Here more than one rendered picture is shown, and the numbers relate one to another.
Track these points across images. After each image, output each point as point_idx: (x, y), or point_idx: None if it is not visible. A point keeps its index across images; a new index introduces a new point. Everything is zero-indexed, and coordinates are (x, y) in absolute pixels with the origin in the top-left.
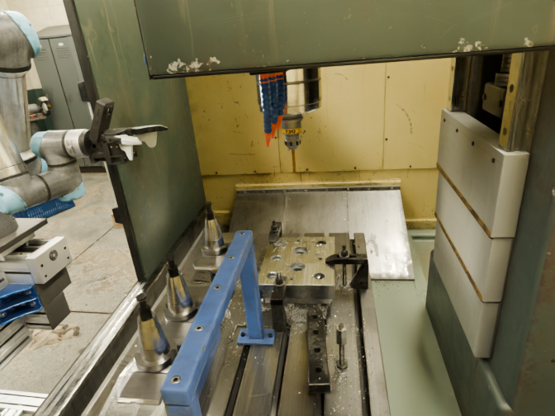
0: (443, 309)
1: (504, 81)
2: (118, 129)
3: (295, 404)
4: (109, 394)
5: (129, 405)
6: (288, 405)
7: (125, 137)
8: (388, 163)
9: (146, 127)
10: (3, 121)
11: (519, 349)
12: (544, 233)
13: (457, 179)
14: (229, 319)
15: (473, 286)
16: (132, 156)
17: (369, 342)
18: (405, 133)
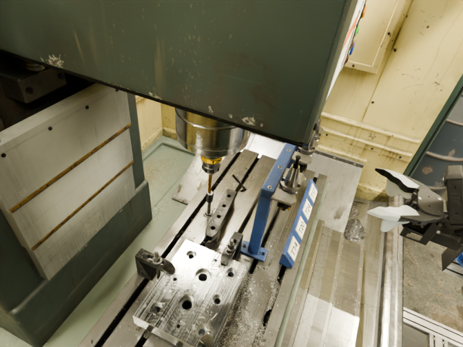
0: (80, 270)
1: None
2: (433, 208)
3: (242, 204)
4: (366, 334)
5: (341, 291)
6: (246, 205)
7: (398, 175)
8: None
9: (396, 207)
10: None
11: (141, 153)
12: (134, 95)
13: (75, 154)
14: (271, 278)
15: (125, 169)
16: (386, 188)
17: (182, 222)
18: None
